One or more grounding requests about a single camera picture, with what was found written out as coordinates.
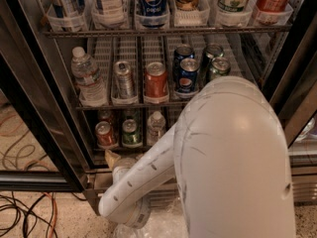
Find pepsi bottle top shelf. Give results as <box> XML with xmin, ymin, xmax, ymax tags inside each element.
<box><xmin>137</xmin><ymin>0</ymin><xmax>168</xmax><ymax>18</ymax></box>

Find blue pepsi can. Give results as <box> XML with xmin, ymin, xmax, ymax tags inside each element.
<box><xmin>176</xmin><ymin>58</ymin><xmax>199</xmax><ymax>93</ymax></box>
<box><xmin>172</xmin><ymin>44</ymin><xmax>195</xmax><ymax>81</ymax></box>

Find green can bottom shelf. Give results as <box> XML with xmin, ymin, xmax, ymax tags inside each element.
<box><xmin>122</xmin><ymin>119</ymin><xmax>141</xmax><ymax>147</ymax></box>

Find glass fridge door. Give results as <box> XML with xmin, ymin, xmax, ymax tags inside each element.
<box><xmin>269</xmin><ymin>17</ymin><xmax>317</xmax><ymax>180</ymax></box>
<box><xmin>0</xmin><ymin>0</ymin><xmax>92</xmax><ymax>191</ymax></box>

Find orange can middle shelf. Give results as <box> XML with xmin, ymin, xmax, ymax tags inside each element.
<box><xmin>145</xmin><ymin>61</ymin><xmax>167</xmax><ymax>98</ymax></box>

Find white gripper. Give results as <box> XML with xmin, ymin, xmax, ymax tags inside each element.
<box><xmin>105</xmin><ymin>149</ymin><xmax>121</xmax><ymax>171</ymax></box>

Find water bottle middle shelf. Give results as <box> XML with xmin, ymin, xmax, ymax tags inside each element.
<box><xmin>71</xmin><ymin>47</ymin><xmax>107</xmax><ymax>107</ymax></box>

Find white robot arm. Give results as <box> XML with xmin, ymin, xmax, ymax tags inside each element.
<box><xmin>98</xmin><ymin>76</ymin><xmax>296</xmax><ymax>238</ymax></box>

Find red can shelf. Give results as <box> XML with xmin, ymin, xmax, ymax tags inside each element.
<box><xmin>97</xmin><ymin>109</ymin><xmax>115</xmax><ymax>126</ymax></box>
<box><xmin>95</xmin><ymin>121</ymin><xmax>117</xmax><ymax>147</ymax></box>

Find red can rear bottom shelf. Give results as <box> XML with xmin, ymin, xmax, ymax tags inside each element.
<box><xmin>97</xmin><ymin>109</ymin><xmax>115</xmax><ymax>126</ymax></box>

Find blue pepsi can rear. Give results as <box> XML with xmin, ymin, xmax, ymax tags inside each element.
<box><xmin>172</xmin><ymin>44</ymin><xmax>195</xmax><ymax>81</ymax></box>

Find clear plastic bag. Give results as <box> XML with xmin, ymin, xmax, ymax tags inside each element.
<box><xmin>113</xmin><ymin>200</ymin><xmax>188</xmax><ymax>238</ymax></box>

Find blue pepsi can front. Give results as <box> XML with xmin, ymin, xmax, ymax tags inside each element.
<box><xmin>176</xmin><ymin>58</ymin><xmax>199</xmax><ymax>93</ymax></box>

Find green can middle rear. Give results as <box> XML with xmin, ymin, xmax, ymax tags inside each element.
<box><xmin>200</xmin><ymin>43</ymin><xmax>224</xmax><ymax>78</ymax></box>

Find blue white bottle top shelf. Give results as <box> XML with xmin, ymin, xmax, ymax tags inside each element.
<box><xmin>44</xmin><ymin>0</ymin><xmax>87</xmax><ymax>20</ymax></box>

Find silver can middle shelf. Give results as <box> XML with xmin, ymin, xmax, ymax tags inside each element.
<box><xmin>114</xmin><ymin>60</ymin><xmax>135</xmax><ymax>99</ymax></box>

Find black cables on floor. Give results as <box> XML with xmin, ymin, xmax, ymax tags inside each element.
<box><xmin>0</xmin><ymin>191</ymin><xmax>87</xmax><ymax>238</ymax></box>

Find glass fridge door left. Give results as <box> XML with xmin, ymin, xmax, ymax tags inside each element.
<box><xmin>0</xmin><ymin>0</ymin><xmax>92</xmax><ymax>191</ymax></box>

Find orange cable on floor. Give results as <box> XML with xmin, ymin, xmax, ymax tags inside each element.
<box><xmin>43</xmin><ymin>191</ymin><xmax>59</xmax><ymax>238</ymax></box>

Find glass fridge door right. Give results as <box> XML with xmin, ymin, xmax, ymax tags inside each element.
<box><xmin>269</xmin><ymin>17</ymin><xmax>317</xmax><ymax>180</ymax></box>

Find green can middle front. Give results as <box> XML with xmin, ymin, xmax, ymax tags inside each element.
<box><xmin>206</xmin><ymin>57</ymin><xmax>231</xmax><ymax>82</ymax></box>

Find steel fridge bottom grille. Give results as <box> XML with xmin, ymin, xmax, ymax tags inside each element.
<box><xmin>83</xmin><ymin>167</ymin><xmax>317</xmax><ymax>214</ymax></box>

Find small water bottle bottom shelf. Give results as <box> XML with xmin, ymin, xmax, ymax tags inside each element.
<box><xmin>147</xmin><ymin>111</ymin><xmax>165</xmax><ymax>146</ymax></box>

